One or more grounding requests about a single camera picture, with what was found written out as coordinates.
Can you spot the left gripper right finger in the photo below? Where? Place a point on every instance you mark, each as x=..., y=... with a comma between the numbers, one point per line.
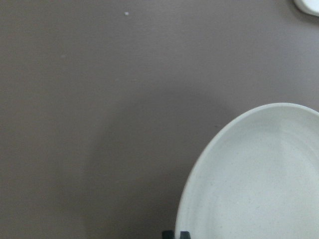
x=185, y=235

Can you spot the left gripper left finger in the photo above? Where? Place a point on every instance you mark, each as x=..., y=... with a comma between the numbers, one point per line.
x=168, y=234

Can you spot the round white plate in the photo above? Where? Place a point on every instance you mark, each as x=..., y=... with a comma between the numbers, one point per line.
x=257, y=179

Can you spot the white rabbit tray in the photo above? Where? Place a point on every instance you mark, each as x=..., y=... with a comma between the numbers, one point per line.
x=310, y=7

